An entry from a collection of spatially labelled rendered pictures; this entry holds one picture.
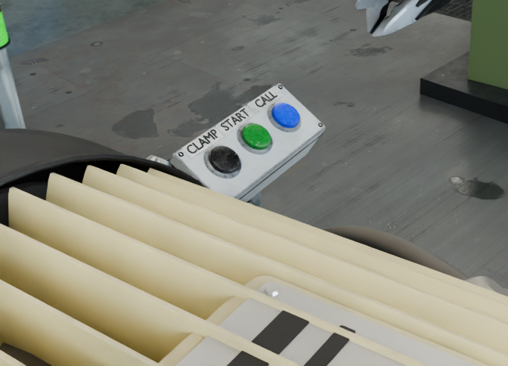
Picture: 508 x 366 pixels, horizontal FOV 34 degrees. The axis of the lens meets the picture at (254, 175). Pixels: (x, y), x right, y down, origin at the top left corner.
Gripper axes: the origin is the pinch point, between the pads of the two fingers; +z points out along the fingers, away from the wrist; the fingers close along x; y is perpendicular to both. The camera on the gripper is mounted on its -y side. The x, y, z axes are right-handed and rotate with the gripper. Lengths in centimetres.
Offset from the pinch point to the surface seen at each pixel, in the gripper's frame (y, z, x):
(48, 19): -177, 254, -181
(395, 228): -9.5, 29.3, 15.9
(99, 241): 63, -35, 11
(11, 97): 9, 46, -36
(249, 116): 15.2, 8.0, -2.1
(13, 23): -164, 261, -190
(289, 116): 12.1, 7.3, 0.5
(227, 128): 18.5, 7.9, -2.3
